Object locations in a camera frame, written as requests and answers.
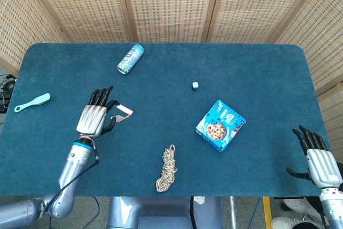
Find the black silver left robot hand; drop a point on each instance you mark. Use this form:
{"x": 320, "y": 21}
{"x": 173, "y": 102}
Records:
{"x": 91, "y": 120}

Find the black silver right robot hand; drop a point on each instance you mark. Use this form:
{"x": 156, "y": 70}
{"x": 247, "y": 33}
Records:
{"x": 323, "y": 167}

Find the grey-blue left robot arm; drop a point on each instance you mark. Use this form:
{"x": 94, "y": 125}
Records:
{"x": 69, "y": 170}

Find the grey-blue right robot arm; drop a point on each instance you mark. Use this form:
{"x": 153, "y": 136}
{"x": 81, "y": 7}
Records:
{"x": 333, "y": 210}

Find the white sneaker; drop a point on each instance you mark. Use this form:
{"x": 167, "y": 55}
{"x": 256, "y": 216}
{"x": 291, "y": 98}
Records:
{"x": 284, "y": 224}
{"x": 300, "y": 207}

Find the woven bamboo screen panel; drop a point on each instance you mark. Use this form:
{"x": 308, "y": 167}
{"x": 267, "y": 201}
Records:
{"x": 321, "y": 38}
{"x": 80, "y": 3}
{"x": 18, "y": 17}
{"x": 333, "y": 121}
{"x": 171, "y": 3}
{"x": 257, "y": 3}

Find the mint green brush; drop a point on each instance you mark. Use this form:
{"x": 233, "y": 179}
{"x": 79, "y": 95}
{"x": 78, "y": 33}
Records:
{"x": 33, "y": 101}

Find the blue green drink can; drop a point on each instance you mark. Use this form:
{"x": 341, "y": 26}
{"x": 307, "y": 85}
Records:
{"x": 130, "y": 59}

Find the dark teal table mat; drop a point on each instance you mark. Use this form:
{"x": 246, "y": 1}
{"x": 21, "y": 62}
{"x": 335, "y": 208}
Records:
{"x": 171, "y": 78}

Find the metal table leg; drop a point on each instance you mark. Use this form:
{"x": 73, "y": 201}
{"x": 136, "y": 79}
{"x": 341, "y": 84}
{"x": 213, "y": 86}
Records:
{"x": 232, "y": 213}

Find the small pale green cube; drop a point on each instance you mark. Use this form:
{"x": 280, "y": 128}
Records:
{"x": 195, "y": 86}

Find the blue cookie box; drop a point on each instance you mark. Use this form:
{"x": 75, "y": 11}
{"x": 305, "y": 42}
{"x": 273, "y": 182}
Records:
{"x": 219, "y": 126}

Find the grey-blue robot torso base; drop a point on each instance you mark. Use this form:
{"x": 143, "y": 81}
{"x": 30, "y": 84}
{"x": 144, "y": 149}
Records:
{"x": 160, "y": 213}

